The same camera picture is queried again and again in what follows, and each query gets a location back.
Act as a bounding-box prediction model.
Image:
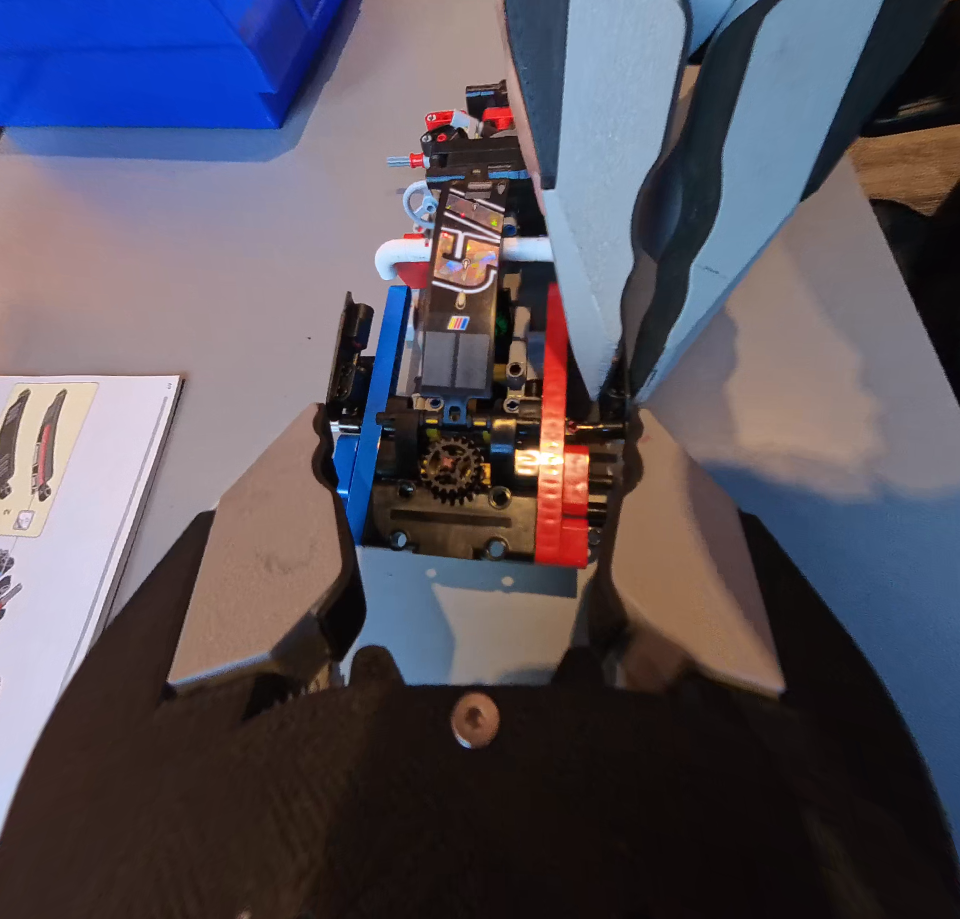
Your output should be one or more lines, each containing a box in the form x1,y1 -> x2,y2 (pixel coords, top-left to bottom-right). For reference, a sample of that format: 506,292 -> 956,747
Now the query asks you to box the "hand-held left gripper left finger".
167,401 -> 369,699

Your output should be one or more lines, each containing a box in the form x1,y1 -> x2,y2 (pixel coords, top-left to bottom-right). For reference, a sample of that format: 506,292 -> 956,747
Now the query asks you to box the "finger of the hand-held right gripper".
538,0 -> 691,404
626,0 -> 899,403

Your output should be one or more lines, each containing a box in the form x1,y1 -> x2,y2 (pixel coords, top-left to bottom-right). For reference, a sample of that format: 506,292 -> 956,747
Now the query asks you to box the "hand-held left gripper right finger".
592,407 -> 787,699

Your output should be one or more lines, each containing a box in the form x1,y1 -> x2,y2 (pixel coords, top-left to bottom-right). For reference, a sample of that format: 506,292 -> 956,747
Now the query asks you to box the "toy brick car assembly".
324,79 -> 630,569

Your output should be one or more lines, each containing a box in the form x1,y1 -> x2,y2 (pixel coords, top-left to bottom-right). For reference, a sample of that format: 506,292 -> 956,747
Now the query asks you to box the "grey desk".
0,0 -> 960,860

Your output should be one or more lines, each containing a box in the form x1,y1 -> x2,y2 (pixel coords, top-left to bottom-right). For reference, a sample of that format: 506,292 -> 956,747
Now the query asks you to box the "open instruction booklet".
0,373 -> 186,811

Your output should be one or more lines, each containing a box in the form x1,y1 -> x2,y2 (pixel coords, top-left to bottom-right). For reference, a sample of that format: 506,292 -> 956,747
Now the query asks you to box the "blue storage bin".
0,0 -> 360,130

